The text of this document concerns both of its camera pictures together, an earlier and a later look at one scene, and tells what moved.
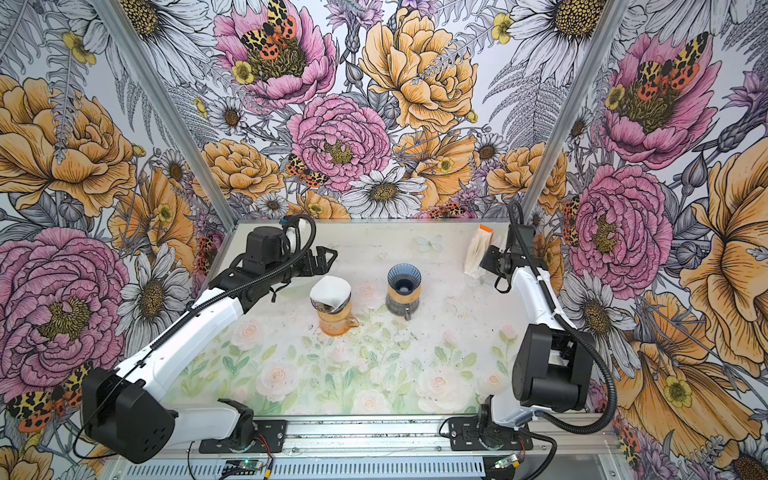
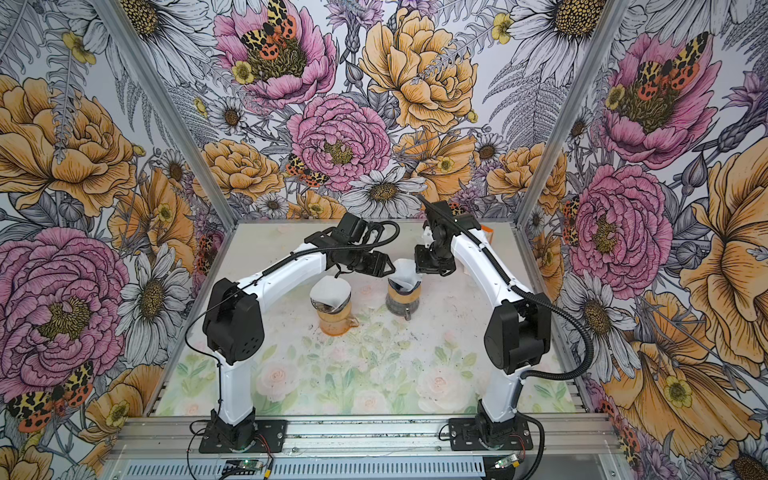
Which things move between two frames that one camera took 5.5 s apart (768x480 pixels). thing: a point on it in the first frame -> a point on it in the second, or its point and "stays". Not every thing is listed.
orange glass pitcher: x=336 y=328 stays
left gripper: x=322 y=262 -> x=377 y=266
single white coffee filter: x=330 y=290 stays
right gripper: x=487 y=263 -> x=424 y=265
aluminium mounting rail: x=554 y=434 stays
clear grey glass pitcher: x=402 y=309 stays
